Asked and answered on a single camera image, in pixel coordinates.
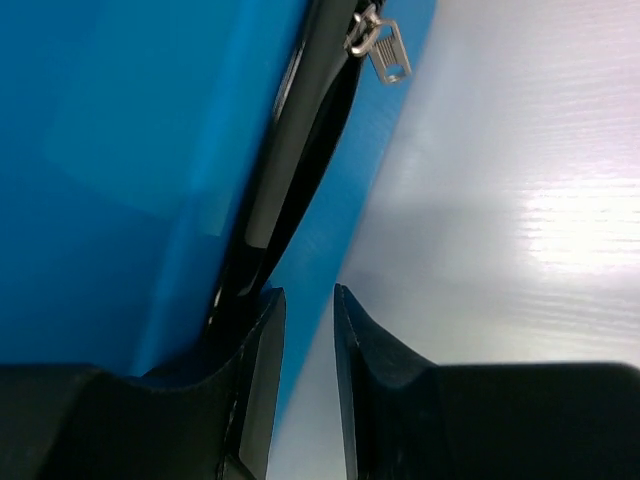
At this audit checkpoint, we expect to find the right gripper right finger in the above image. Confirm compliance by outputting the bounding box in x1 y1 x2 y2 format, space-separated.
333 284 639 479

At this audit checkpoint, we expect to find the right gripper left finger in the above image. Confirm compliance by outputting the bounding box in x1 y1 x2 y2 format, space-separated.
1 288 286 479

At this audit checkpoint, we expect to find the blue hard-shell suitcase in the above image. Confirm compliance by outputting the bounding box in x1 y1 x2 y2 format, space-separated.
0 0 439 451

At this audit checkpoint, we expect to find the silver zipper pull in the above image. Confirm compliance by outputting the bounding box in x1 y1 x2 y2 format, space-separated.
343 1 412 85

